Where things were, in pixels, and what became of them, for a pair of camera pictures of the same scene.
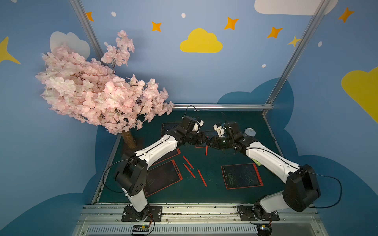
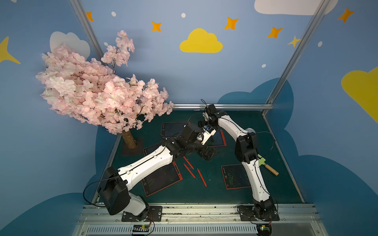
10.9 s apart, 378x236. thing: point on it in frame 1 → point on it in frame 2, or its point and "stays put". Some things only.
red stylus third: [188, 162] stays put
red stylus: [186, 166] stays put
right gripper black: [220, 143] → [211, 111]
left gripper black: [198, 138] → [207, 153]
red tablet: [241, 176] stays put
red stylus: [204, 181] stays put
